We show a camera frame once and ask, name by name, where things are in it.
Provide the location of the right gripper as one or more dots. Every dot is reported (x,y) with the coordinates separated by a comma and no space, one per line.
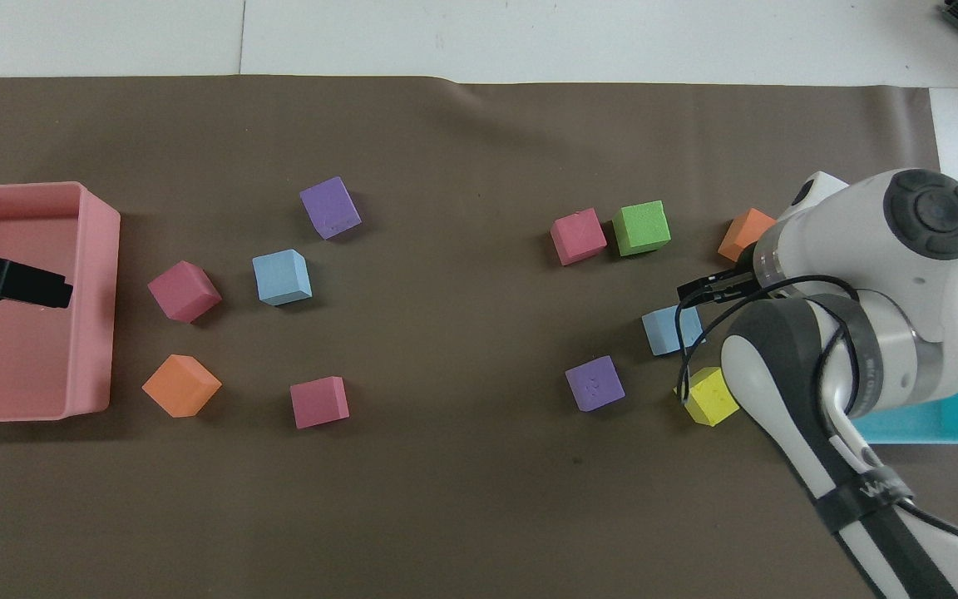
(735,281)

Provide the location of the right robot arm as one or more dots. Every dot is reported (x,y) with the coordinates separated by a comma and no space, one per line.
(903,274)

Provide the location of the orange foam block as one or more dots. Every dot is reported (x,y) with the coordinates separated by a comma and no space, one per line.
(743,231)
(181,387)

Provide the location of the blue foam block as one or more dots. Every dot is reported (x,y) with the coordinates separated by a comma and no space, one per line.
(664,331)
(281,279)

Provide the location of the green foam block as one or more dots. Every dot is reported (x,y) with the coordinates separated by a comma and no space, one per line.
(641,229)

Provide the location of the yellow foam block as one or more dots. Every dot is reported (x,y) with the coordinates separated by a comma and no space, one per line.
(710,398)

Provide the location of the pink foam block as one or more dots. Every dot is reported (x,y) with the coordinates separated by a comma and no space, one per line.
(319,403)
(578,237)
(184,291)

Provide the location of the purple foam block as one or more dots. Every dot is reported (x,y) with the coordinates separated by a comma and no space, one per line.
(329,208)
(595,384)

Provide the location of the pink plastic bin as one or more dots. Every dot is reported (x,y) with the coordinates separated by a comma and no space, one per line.
(88,316)

